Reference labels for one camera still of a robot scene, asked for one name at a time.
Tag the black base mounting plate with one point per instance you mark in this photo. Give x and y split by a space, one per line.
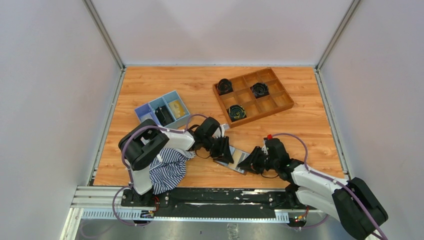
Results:
219 203

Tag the white card in organizer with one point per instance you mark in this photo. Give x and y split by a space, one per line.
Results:
147 116

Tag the yellow card in organizer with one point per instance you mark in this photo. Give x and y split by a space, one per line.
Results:
177 109

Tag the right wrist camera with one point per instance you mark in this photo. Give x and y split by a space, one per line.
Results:
265 139

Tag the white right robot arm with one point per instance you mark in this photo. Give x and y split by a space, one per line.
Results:
351 202

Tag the black rolled belt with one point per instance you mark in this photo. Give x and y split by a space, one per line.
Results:
236 112
260 89
224 86

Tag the blue three-compartment organizer box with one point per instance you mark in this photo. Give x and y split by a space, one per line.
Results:
160 101

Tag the black rolled belt front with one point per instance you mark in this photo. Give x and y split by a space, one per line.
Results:
236 112

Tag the wooden nine-compartment tray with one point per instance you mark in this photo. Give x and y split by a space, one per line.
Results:
277 101

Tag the brown leather card holder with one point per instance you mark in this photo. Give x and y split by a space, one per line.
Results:
224 164

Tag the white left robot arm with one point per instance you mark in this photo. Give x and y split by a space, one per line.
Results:
141 146

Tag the black rolled belt centre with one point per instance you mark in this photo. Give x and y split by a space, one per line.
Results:
260 89

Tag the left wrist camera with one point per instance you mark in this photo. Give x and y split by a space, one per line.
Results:
222 129

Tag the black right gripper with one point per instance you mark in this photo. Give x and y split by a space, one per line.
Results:
252 162

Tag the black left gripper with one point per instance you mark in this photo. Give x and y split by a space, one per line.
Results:
223 151

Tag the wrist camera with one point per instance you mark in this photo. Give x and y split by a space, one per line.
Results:
265 139
222 129

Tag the blue white striped cloth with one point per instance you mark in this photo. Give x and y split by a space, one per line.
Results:
168 169

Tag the aluminium front rail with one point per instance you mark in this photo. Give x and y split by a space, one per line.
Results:
101 202

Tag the gold credit card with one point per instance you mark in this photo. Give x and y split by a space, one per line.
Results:
238 156

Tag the black card in organizer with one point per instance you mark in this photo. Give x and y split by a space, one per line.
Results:
163 115

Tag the black rolled belt back left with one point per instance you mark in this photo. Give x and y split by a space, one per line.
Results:
224 86

